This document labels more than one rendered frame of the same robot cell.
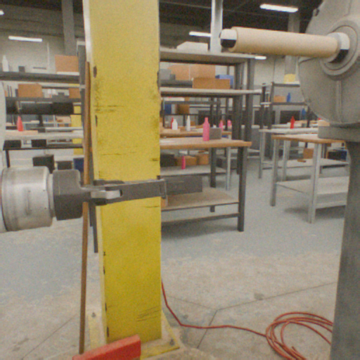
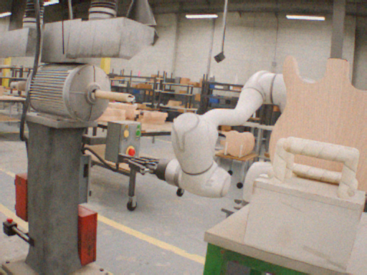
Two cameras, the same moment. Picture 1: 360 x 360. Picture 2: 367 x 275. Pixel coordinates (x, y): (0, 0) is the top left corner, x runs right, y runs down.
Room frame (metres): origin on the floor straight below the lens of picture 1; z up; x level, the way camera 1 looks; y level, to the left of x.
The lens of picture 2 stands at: (1.08, 1.03, 1.28)
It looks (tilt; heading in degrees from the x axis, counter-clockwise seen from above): 7 degrees down; 231
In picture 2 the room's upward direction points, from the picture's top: 7 degrees clockwise
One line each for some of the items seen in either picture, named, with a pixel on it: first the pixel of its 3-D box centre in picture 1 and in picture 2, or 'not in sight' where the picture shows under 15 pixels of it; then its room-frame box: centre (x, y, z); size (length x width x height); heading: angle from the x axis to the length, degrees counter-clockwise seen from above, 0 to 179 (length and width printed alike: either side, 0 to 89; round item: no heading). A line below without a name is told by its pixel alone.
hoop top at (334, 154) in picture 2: not in sight; (316, 150); (0.40, 0.68, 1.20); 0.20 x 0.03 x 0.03; 109
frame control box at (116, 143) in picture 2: not in sight; (110, 145); (0.35, -0.46, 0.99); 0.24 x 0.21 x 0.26; 110
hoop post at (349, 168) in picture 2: not in sight; (348, 177); (0.37, 0.76, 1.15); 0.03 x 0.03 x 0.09
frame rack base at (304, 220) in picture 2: not in sight; (306, 218); (0.35, 0.66, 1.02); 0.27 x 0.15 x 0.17; 110
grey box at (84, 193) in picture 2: not in sight; (77, 151); (0.49, -0.57, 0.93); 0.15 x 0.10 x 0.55; 110
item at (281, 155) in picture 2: not in sight; (279, 163); (0.42, 0.60, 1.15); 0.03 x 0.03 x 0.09
